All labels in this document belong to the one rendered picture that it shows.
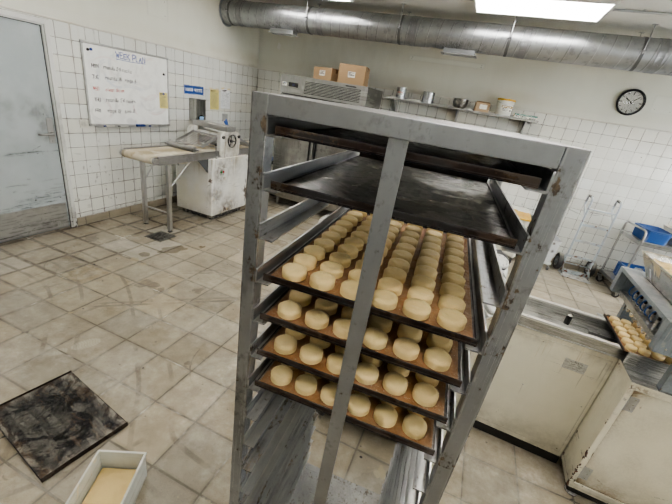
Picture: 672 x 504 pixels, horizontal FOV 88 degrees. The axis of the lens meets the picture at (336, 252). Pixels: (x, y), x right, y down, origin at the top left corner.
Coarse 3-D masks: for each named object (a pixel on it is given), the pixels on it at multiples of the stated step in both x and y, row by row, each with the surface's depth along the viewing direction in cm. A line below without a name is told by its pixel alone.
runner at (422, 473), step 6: (420, 456) 79; (420, 462) 77; (426, 462) 78; (420, 468) 76; (426, 468) 76; (414, 474) 75; (420, 474) 75; (426, 474) 75; (414, 480) 73; (420, 480) 74; (426, 480) 73; (414, 486) 72; (420, 486) 72; (426, 486) 72; (426, 492) 71
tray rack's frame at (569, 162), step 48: (288, 96) 60; (432, 144) 49; (480, 144) 47; (528, 144) 45; (384, 192) 54; (384, 240) 57; (528, 288) 51; (240, 336) 73; (240, 384) 78; (480, 384) 59; (240, 432) 84; (336, 432) 75; (240, 480) 90; (336, 480) 170; (432, 480) 70
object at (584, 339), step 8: (520, 320) 197; (528, 320) 195; (536, 320) 193; (544, 320) 193; (536, 328) 194; (544, 328) 193; (552, 328) 191; (560, 328) 189; (568, 328) 189; (560, 336) 191; (568, 336) 189; (576, 336) 187; (584, 336) 186; (592, 336) 185; (584, 344) 187; (592, 344) 185; (600, 344) 184; (608, 344) 182; (616, 344) 182; (608, 352) 183; (616, 352) 182; (624, 352) 180
